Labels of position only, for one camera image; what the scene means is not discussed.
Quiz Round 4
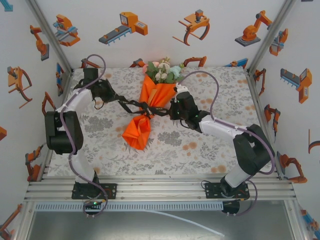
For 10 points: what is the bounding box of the black printed ribbon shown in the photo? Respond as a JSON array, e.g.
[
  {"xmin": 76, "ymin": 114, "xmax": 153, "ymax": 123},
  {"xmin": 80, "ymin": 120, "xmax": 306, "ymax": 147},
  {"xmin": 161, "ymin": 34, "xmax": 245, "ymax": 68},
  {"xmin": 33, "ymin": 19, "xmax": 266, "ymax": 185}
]
[{"xmin": 107, "ymin": 93, "xmax": 176, "ymax": 121}]

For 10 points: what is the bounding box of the blue fake flower stem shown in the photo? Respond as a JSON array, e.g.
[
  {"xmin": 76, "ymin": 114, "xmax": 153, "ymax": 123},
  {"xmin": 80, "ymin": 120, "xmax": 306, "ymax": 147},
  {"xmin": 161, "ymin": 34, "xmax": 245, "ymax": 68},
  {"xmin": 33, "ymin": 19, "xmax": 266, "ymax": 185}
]
[{"xmin": 166, "ymin": 63, "xmax": 185, "ymax": 85}]

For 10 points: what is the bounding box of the orange wrapping paper sheet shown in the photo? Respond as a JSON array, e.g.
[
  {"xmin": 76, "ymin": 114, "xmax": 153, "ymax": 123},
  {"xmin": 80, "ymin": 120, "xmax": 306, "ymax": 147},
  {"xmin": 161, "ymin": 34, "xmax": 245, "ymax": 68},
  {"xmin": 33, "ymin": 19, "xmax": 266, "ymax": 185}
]
[{"xmin": 121, "ymin": 74, "xmax": 178, "ymax": 151}]

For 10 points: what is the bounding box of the white fake flower stem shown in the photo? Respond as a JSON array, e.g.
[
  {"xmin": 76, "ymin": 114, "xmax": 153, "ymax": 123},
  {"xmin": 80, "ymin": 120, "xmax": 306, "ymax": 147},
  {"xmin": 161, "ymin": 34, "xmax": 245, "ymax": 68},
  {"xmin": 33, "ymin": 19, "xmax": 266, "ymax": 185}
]
[{"xmin": 153, "ymin": 62, "xmax": 172, "ymax": 85}]

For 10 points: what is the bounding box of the black circuit board green light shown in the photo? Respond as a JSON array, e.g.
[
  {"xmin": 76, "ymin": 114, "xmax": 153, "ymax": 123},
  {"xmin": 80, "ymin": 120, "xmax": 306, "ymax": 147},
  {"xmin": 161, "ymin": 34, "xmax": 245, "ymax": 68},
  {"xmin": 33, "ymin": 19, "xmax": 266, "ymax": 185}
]
[{"xmin": 83, "ymin": 199, "xmax": 106, "ymax": 212}]

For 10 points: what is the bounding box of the thin white plastic strip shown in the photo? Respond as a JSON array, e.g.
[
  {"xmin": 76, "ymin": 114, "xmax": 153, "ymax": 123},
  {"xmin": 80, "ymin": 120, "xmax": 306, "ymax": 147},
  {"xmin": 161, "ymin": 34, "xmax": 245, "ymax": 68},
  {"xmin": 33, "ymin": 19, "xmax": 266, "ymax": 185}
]
[{"xmin": 146, "ymin": 209, "xmax": 226, "ymax": 238}]

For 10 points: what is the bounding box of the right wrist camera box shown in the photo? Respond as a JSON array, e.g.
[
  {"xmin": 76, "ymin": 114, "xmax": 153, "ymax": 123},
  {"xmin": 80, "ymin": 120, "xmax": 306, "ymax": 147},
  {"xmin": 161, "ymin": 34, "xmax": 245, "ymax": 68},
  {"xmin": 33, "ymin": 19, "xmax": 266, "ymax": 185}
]
[{"xmin": 174, "ymin": 83, "xmax": 189, "ymax": 94}]

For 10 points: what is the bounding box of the aluminium side rail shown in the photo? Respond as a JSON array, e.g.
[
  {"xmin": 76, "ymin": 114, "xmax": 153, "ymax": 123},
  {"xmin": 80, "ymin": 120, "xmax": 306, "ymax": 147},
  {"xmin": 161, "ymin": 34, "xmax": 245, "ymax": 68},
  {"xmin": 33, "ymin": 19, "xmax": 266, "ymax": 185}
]
[
  {"xmin": 246, "ymin": 68, "xmax": 285, "ymax": 181},
  {"xmin": 41, "ymin": 68, "xmax": 75, "ymax": 181}
]

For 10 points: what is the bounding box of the aluminium frame post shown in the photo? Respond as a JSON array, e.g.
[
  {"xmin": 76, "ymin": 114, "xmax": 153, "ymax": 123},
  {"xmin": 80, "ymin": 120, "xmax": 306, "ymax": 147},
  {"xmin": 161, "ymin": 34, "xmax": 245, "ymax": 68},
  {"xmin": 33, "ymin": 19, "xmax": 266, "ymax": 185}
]
[
  {"xmin": 246, "ymin": 0, "xmax": 300, "ymax": 75},
  {"xmin": 24, "ymin": 0, "xmax": 75, "ymax": 75}
]

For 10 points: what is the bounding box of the wide aluminium frame rail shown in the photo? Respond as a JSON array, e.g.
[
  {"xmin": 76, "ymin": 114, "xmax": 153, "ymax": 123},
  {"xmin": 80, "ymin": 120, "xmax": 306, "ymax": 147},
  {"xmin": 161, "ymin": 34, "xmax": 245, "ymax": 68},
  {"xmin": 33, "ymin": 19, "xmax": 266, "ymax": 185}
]
[{"xmin": 23, "ymin": 174, "xmax": 297, "ymax": 203}]

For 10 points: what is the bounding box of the white slotted cable duct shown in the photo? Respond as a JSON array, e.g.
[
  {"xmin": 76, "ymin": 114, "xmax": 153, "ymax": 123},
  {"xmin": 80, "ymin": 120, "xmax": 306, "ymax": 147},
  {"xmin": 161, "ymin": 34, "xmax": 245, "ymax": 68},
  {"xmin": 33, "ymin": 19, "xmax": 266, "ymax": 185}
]
[{"xmin": 33, "ymin": 201, "xmax": 224, "ymax": 212}]

